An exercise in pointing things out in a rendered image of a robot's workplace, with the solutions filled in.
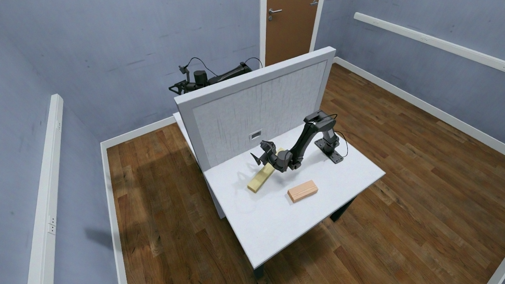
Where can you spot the long wooden board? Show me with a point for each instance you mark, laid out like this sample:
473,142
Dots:
261,177

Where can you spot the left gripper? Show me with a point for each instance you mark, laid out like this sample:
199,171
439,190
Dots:
271,151

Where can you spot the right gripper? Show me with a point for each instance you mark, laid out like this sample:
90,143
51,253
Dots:
187,86

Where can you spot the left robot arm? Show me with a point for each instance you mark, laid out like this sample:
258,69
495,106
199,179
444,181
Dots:
327,144

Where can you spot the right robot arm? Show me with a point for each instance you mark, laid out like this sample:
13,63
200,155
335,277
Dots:
202,80

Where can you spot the grey panel wall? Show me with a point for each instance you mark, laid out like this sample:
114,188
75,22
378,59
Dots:
220,118

